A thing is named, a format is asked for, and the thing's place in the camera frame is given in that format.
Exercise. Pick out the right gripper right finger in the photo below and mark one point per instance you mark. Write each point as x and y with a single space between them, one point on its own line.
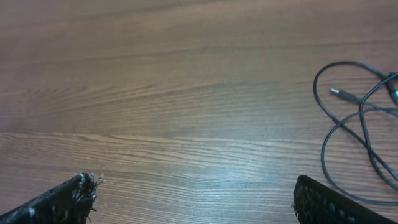
315 203

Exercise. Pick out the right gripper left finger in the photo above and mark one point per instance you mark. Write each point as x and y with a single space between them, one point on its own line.
68 203

